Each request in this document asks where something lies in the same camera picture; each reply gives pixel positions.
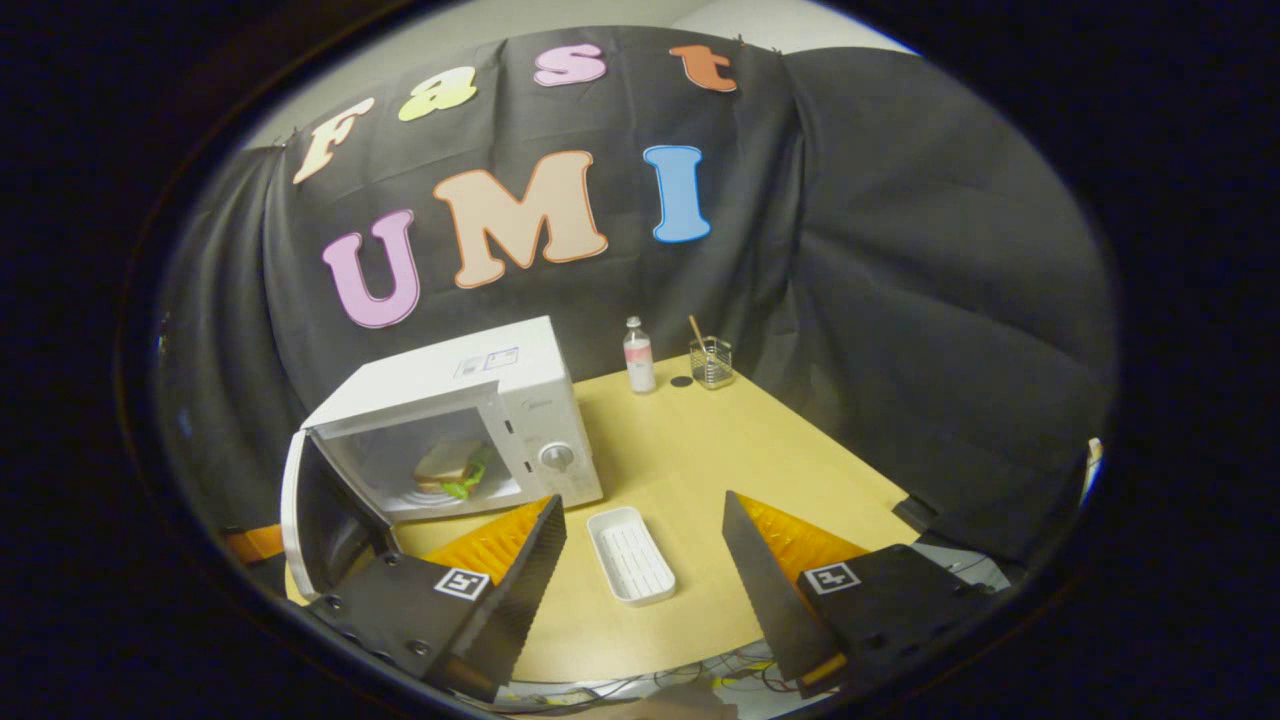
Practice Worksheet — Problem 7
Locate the tangle of floor cables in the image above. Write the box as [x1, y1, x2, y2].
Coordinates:
[500, 648, 801, 703]

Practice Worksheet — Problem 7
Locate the black backdrop cloth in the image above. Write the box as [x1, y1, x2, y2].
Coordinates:
[155, 25, 1116, 571]

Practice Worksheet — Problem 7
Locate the white plastic tray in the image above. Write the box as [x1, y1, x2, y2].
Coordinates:
[586, 506, 677, 607]

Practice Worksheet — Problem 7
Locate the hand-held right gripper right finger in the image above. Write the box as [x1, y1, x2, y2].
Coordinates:
[721, 490, 1001, 699]

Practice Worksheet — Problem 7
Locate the lettuce sandwich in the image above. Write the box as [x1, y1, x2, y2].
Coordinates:
[413, 440, 488, 501]

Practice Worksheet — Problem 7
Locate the small pink-label plastic bottle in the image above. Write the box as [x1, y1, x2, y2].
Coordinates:
[623, 316, 658, 395]

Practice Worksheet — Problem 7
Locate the clear glass cup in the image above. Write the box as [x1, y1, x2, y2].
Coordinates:
[689, 337, 734, 390]

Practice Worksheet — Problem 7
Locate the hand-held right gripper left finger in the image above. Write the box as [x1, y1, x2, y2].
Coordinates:
[305, 495, 568, 704]

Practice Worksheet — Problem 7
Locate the white microwave oven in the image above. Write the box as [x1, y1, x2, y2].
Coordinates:
[280, 316, 605, 601]

